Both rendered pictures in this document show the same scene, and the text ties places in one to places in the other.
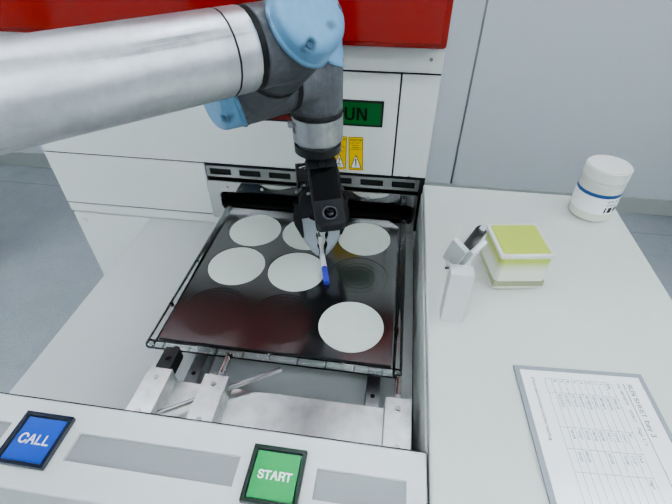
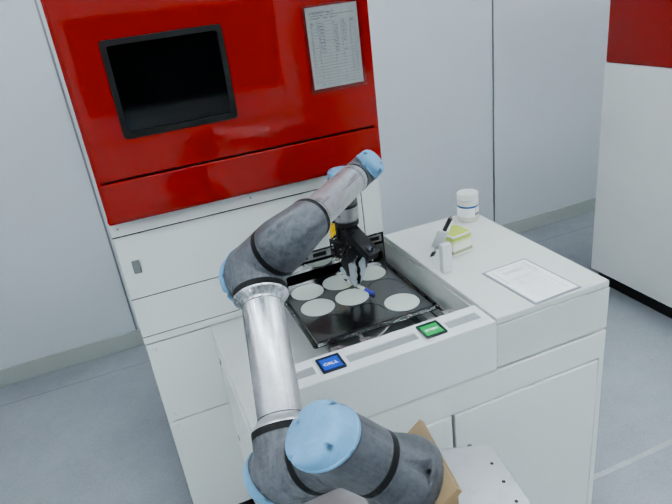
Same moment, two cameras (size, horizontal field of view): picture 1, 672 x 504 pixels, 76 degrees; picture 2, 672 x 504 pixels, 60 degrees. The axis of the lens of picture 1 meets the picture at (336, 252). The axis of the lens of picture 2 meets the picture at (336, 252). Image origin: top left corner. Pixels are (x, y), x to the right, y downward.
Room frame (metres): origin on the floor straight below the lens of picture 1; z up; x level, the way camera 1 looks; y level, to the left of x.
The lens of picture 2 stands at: (-0.78, 0.77, 1.74)
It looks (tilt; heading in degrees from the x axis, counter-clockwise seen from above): 25 degrees down; 333
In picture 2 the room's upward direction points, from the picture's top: 8 degrees counter-clockwise
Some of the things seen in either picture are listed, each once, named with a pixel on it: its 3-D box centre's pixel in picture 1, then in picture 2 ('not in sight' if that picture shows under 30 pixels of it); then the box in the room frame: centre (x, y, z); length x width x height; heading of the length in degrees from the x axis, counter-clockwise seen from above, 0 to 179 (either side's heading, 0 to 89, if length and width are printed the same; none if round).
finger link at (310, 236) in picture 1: (310, 228); (347, 272); (0.60, 0.05, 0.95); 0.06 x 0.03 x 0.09; 8
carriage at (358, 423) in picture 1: (268, 426); not in sight; (0.28, 0.09, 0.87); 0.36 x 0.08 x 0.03; 82
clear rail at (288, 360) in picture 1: (269, 358); (378, 325); (0.37, 0.09, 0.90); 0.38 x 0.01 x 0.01; 82
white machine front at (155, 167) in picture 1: (222, 142); (262, 250); (0.80, 0.23, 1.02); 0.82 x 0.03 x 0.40; 82
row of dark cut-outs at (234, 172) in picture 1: (309, 177); (319, 254); (0.76, 0.05, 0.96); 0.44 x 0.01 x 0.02; 82
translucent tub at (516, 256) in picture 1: (513, 256); (454, 240); (0.47, -0.26, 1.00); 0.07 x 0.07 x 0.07; 1
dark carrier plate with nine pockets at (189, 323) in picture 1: (296, 272); (352, 297); (0.55, 0.07, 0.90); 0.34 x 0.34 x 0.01; 82
